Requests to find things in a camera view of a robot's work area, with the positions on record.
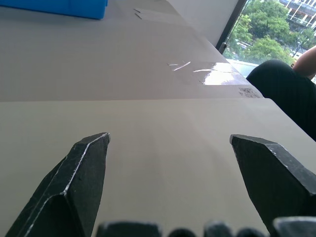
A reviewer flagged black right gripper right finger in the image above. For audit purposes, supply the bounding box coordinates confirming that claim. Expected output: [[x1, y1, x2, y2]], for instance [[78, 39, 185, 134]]
[[229, 134, 316, 237]]

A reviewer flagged black window frame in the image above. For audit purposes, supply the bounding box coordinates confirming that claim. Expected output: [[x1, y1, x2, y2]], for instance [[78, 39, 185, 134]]
[[215, 0, 248, 53]]

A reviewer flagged person in black clothing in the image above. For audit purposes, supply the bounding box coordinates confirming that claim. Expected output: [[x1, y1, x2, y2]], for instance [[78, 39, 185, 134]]
[[246, 59, 316, 156]]

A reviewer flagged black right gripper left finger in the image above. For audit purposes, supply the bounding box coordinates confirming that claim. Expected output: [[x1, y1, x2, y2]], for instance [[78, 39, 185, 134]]
[[5, 132, 111, 237]]

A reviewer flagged blue plastic bin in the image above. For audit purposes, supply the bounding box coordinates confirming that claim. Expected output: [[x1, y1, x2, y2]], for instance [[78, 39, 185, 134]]
[[0, 0, 108, 21]]

